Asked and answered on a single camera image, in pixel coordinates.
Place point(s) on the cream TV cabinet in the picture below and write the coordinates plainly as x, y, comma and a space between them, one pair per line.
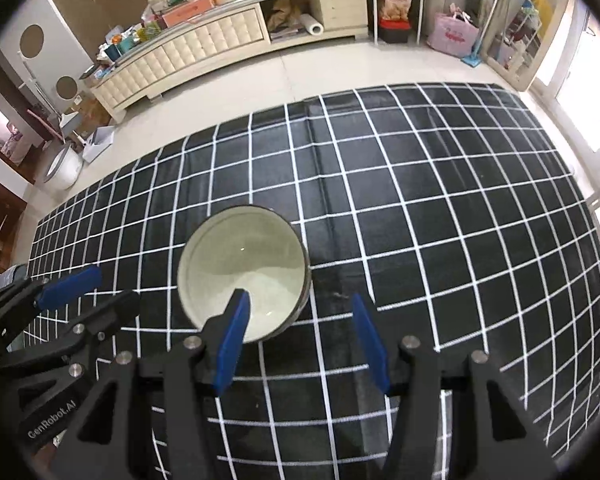
205, 35

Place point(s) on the white paper roll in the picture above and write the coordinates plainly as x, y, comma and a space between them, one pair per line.
312, 24

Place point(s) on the orange box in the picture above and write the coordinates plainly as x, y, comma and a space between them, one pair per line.
190, 10

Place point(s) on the black red storage box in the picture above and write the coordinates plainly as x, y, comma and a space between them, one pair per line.
395, 34

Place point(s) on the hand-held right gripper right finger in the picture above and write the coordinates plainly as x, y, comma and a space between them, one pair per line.
372, 345

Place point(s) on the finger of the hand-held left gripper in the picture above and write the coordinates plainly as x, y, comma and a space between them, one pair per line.
112, 310
70, 287

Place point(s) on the black checked tablecloth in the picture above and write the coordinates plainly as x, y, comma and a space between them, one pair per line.
430, 210

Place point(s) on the white metal shelf rack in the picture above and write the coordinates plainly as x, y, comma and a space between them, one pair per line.
375, 15

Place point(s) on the pink bag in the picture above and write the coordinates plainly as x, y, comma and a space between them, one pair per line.
452, 35

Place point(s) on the cardboard box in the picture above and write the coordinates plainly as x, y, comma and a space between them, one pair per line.
92, 115

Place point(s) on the white bin grey lid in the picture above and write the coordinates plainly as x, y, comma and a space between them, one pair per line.
65, 167

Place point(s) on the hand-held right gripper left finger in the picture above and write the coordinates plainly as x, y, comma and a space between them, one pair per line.
232, 340

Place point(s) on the white stand round discs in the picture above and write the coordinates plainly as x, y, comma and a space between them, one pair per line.
32, 40

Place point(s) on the patterned bowl pale green inside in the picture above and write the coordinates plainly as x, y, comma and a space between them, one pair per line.
245, 260

